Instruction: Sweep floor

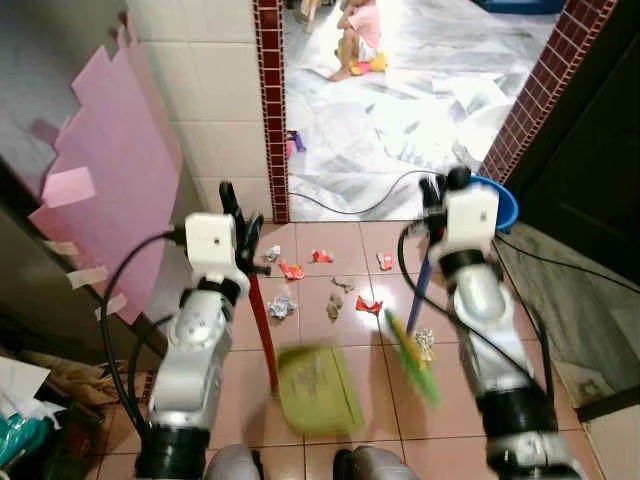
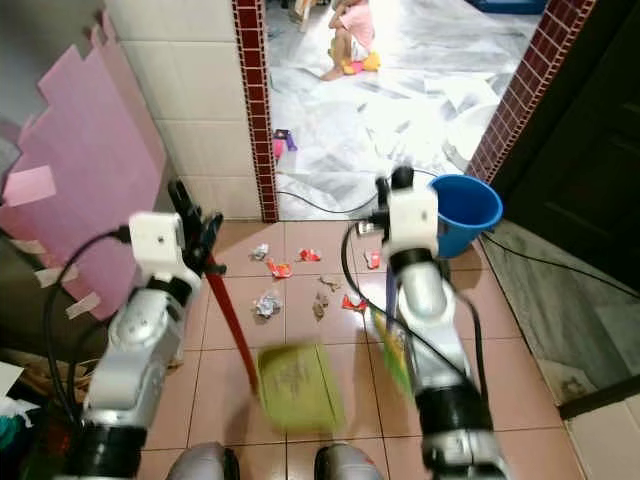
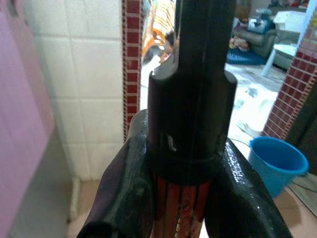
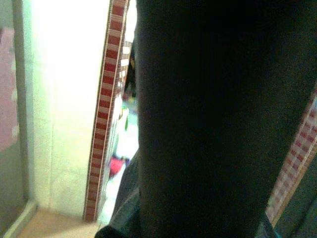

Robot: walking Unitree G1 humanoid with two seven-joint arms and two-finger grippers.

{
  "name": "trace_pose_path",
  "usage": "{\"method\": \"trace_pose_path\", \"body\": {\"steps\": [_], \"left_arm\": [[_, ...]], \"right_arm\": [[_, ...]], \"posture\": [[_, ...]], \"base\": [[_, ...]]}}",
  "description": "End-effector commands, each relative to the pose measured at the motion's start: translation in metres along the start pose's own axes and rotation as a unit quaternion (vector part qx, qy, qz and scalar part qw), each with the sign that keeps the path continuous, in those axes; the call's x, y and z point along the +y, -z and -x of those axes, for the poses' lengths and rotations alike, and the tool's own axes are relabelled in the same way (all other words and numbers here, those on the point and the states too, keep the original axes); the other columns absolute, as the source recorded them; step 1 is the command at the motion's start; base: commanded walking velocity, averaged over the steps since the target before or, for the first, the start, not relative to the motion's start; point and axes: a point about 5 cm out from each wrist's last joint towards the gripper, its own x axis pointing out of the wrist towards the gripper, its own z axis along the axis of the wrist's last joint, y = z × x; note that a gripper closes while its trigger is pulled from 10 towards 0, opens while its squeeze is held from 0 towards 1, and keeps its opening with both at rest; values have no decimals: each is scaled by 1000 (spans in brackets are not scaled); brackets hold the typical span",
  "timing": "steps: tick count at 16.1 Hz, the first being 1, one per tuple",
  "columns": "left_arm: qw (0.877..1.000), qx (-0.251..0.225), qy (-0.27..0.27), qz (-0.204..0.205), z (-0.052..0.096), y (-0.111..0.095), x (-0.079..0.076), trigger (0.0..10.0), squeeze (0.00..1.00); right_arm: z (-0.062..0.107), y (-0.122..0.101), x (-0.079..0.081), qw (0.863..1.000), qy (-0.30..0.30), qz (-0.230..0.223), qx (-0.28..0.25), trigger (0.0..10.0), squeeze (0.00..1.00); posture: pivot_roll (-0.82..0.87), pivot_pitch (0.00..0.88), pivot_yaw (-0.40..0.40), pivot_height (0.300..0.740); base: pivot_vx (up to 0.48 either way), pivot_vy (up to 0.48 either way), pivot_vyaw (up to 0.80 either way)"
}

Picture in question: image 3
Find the blue floor mat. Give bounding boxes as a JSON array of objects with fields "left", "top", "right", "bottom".
[{"left": 226, "top": 48, "right": 269, "bottom": 65}]

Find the large pink paper sheet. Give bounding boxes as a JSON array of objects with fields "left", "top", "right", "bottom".
[{"left": 0, "top": 0, "right": 55, "bottom": 238}]

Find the blue plastic bucket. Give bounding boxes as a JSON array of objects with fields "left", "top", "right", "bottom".
[{"left": 248, "top": 135, "right": 310, "bottom": 198}]

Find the green dustpan with red handle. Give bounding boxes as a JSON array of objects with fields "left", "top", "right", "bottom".
[{"left": 148, "top": 0, "right": 238, "bottom": 238}]

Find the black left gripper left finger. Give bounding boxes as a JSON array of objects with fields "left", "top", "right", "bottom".
[{"left": 76, "top": 109, "right": 156, "bottom": 238}]

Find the seated small child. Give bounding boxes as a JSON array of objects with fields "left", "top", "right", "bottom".
[{"left": 146, "top": 29, "right": 179, "bottom": 72}]

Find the grey sofa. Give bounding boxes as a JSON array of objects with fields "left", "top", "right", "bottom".
[{"left": 234, "top": 24, "right": 278, "bottom": 59}]

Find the orange striped cloth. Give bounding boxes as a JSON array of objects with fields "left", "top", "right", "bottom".
[{"left": 143, "top": 0, "right": 177, "bottom": 54}]

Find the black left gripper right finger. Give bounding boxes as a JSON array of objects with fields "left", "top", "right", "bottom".
[{"left": 205, "top": 137, "right": 294, "bottom": 238}]

